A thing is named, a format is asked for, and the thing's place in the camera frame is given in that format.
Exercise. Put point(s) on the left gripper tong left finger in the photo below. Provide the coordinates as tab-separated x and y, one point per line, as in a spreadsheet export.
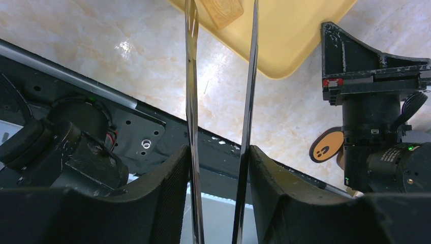
191	33

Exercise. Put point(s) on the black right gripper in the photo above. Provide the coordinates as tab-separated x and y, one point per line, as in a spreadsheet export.
375	114

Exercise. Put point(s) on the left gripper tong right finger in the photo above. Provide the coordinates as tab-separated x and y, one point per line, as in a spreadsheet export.
237	233

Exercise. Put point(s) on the rectangular yellow biscuit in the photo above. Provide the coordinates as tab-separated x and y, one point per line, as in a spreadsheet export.
223	12

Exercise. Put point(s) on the yellow serving tray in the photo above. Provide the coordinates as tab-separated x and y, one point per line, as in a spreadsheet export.
288	31

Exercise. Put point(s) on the black and yellow round coaster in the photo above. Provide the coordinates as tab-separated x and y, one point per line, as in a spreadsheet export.
327	145

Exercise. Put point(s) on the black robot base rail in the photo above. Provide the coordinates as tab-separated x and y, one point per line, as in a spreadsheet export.
146	135

